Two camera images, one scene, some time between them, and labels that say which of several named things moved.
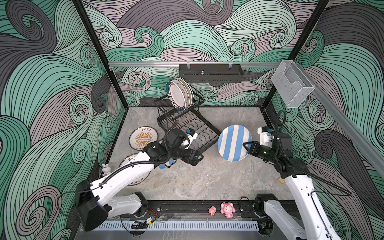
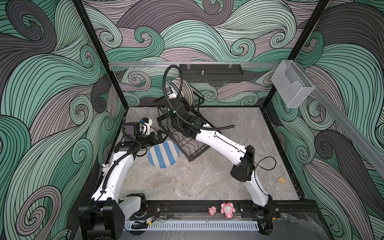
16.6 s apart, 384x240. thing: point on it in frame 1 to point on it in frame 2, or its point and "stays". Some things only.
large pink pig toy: (227, 208) stays
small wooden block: (281, 180) stays
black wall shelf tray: (211, 73) stays
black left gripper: (194, 161) to (152, 137)
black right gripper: (254, 150) to (170, 106)
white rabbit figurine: (106, 169) stays
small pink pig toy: (212, 210) stays
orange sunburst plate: (139, 179) to (167, 85)
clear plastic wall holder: (293, 85) stays
